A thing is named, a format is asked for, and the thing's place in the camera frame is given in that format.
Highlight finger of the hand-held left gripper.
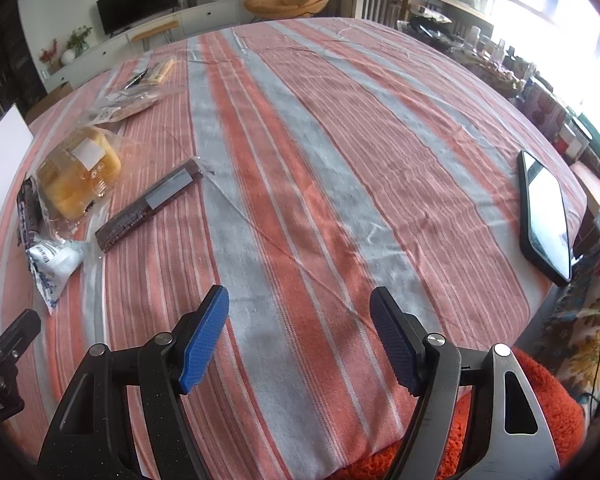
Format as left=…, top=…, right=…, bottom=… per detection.
left=0, top=309, right=42, bottom=361

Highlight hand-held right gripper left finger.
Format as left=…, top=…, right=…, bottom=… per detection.
left=36, top=284, right=231, bottom=480

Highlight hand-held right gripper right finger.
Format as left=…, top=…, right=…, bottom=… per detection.
left=369, top=286, right=562, bottom=480

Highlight yellow cake packet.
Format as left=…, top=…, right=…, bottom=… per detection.
left=36, top=126, right=125, bottom=222

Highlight clear packet of brown slices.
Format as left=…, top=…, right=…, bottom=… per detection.
left=89, top=81, right=182, bottom=124

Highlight white and blue snack packet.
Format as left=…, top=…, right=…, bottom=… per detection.
left=25, top=237, right=90, bottom=316

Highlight dark striped snack packet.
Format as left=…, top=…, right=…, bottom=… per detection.
left=17, top=174, right=45, bottom=247

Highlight white board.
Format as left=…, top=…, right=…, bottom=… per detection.
left=0, top=102, right=34, bottom=283

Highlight long brown snack bar packet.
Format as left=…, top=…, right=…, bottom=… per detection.
left=95, top=157, right=207, bottom=253

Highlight orange fuzzy cloth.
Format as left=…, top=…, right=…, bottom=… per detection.
left=330, top=345, right=587, bottom=480

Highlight striped orange grey tablecloth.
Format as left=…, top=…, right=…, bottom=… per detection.
left=0, top=17, right=588, bottom=480

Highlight black smartphone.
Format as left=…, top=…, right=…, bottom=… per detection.
left=517, top=150, right=574, bottom=288

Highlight floral printed cloth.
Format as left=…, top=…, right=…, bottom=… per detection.
left=536, top=205, right=600, bottom=413

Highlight cardboard box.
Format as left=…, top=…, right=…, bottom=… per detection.
left=26, top=81, right=74, bottom=124

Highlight dark display cabinet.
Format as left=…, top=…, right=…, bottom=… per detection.
left=0, top=10, right=47, bottom=116

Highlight red flowers in vase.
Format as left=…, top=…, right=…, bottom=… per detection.
left=39, top=39, right=62, bottom=74

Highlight plant in white vase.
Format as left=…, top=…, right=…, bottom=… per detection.
left=61, top=26, right=94, bottom=66

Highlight small yellow biscuit packet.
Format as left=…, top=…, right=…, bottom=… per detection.
left=147, top=57, right=176, bottom=86

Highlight red patterned box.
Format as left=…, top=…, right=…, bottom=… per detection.
left=522, top=76, right=572, bottom=142

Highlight cluttered side table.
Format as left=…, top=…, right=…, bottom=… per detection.
left=397, top=7, right=537, bottom=97

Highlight white television cabinet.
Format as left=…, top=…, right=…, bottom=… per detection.
left=45, top=0, right=241, bottom=92

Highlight black television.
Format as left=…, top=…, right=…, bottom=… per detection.
left=96, top=0, right=179, bottom=37

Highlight wooden desk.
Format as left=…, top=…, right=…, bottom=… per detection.
left=409, top=0, right=497, bottom=36

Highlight wooden stool with wire legs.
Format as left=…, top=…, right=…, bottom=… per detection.
left=130, top=19, right=180, bottom=52

